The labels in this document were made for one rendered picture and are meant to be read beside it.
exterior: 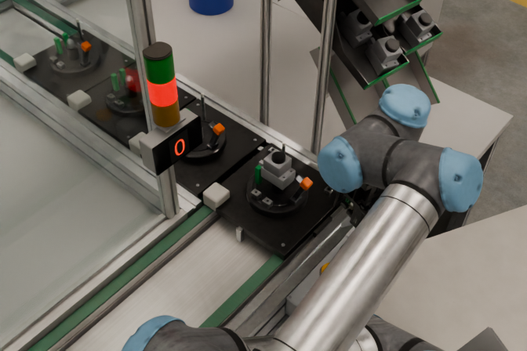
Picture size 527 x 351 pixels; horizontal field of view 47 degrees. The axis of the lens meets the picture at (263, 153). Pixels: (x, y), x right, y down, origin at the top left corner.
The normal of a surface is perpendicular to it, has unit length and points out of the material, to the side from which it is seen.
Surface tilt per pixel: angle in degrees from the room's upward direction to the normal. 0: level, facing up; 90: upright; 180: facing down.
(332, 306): 15
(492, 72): 0
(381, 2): 25
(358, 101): 45
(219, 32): 0
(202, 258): 0
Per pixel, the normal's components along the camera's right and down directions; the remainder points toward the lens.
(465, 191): 0.66, 0.21
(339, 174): -0.71, 0.46
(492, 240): 0.01, -0.70
